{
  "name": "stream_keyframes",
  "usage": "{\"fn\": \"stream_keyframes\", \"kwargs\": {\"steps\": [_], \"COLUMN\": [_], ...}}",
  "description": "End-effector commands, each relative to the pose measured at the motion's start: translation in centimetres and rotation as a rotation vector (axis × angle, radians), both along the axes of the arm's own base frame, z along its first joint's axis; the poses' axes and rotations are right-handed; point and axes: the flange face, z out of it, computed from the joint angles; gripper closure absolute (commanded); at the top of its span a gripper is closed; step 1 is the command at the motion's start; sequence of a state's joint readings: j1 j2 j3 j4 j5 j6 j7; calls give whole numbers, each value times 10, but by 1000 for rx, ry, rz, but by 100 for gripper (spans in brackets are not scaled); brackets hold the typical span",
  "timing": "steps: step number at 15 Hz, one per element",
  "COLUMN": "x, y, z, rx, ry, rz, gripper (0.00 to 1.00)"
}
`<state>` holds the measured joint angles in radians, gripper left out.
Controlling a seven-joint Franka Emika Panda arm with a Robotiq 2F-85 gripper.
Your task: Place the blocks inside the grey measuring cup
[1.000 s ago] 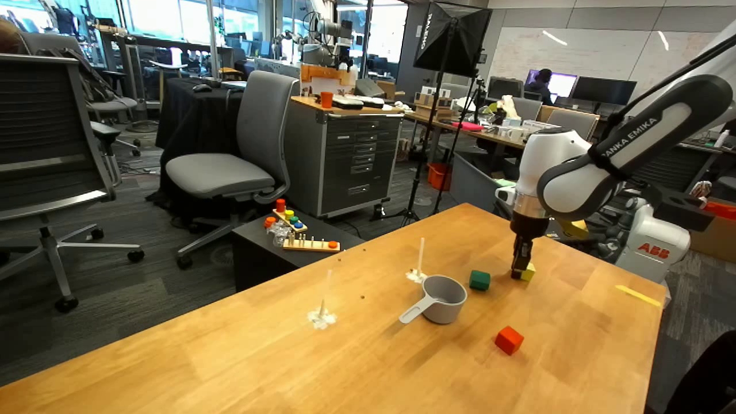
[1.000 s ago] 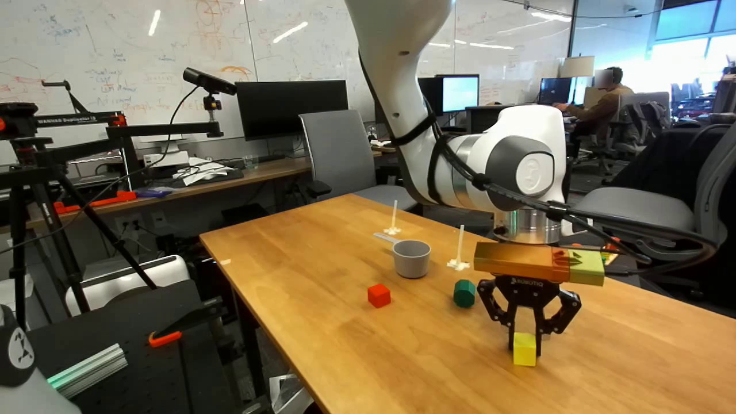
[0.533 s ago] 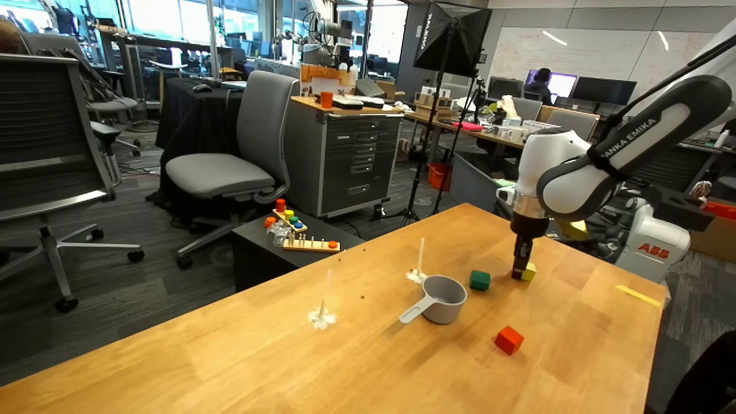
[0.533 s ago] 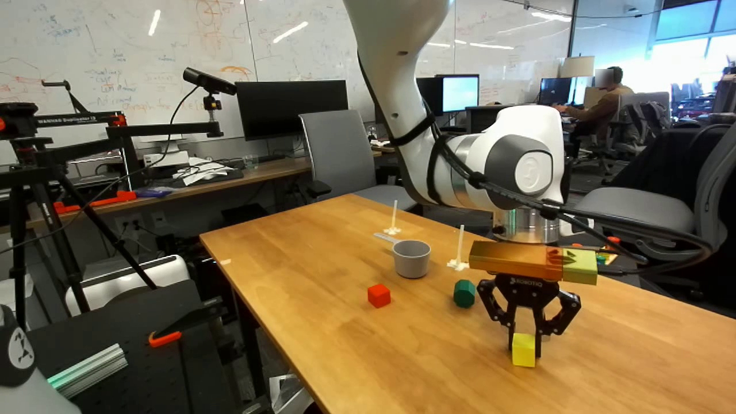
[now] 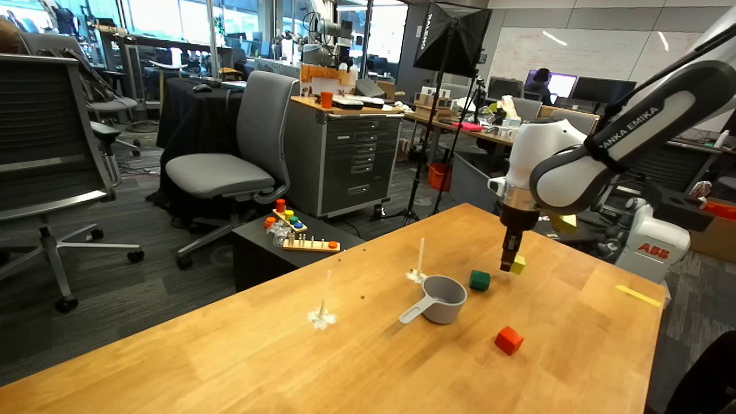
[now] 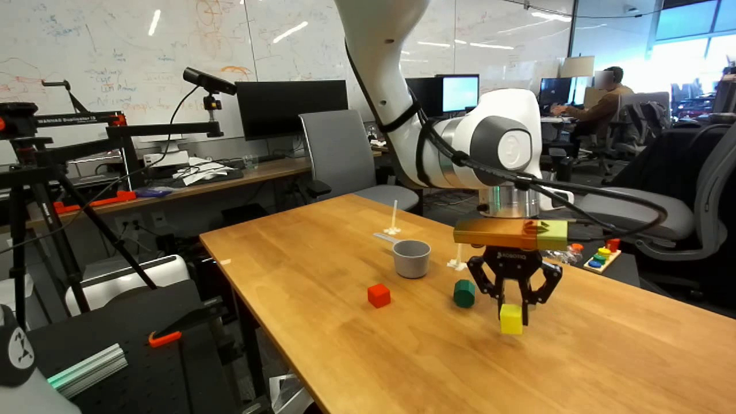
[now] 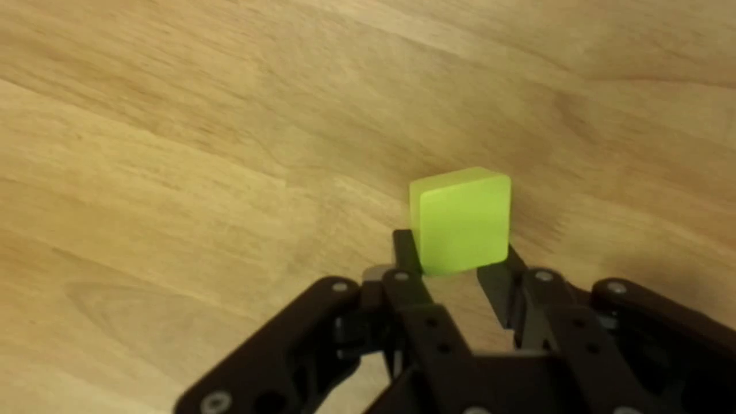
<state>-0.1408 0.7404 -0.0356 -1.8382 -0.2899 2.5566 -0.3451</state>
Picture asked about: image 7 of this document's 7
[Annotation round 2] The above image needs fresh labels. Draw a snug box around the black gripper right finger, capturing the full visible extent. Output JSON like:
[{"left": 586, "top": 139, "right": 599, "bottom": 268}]
[{"left": 477, "top": 242, "right": 736, "bottom": 414}]

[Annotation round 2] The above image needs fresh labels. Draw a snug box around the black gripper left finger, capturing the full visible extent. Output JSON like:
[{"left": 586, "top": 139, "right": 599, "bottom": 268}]
[{"left": 172, "top": 229, "right": 492, "bottom": 414}]

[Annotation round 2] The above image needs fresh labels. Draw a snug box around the yellow cube block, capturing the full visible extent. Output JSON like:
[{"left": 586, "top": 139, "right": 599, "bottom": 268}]
[{"left": 408, "top": 166, "right": 513, "bottom": 277}]

